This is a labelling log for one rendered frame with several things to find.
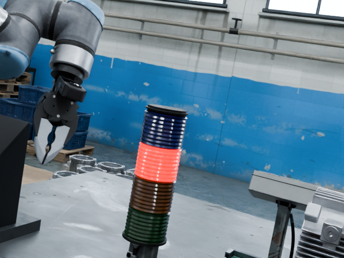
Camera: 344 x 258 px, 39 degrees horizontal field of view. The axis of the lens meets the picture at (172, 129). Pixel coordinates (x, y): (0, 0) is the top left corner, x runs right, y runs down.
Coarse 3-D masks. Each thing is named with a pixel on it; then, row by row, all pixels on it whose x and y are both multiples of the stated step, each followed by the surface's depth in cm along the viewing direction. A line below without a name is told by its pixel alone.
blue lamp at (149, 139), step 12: (144, 120) 66; (156, 120) 65; (168, 120) 64; (180, 120) 65; (144, 132) 66; (156, 132) 65; (168, 132) 65; (180, 132) 66; (156, 144) 65; (168, 144) 65; (180, 144) 66
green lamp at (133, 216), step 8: (128, 208) 68; (128, 216) 68; (136, 216) 66; (144, 216) 66; (152, 216) 66; (160, 216) 66; (168, 216) 68; (128, 224) 67; (136, 224) 66; (144, 224) 66; (152, 224) 66; (160, 224) 67; (128, 232) 67; (136, 232) 66; (144, 232) 66; (152, 232) 66; (160, 232) 67; (136, 240) 67; (144, 240) 66; (152, 240) 66; (160, 240) 67
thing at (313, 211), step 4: (308, 204) 82; (312, 204) 82; (316, 204) 82; (308, 208) 82; (312, 208) 82; (316, 208) 81; (320, 208) 82; (308, 212) 81; (312, 212) 81; (316, 212) 81; (320, 212) 83; (308, 216) 81; (312, 216) 81; (316, 216) 80; (308, 220) 82; (312, 220) 82; (316, 220) 81
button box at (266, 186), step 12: (252, 180) 113; (264, 180) 112; (276, 180) 111; (288, 180) 110; (252, 192) 114; (264, 192) 111; (276, 192) 110; (288, 192) 109; (300, 192) 108; (312, 192) 107; (300, 204) 108
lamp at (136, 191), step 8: (136, 176) 67; (136, 184) 67; (144, 184) 66; (152, 184) 65; (160, 184) 66; (168, 184) 66; (136, 192) 66; (144, 192) 66; (152, 192) 66; (160, 192) 66; (168, 192) 67; (136, 200) 66; (144, 200) 66; (152, 200) 66; (160, 200) 66; (168, 200) 67; (136, 208) 66; (144, 208) 66; (152, 208) 66; (160, 208) 66; (168, 208) 67
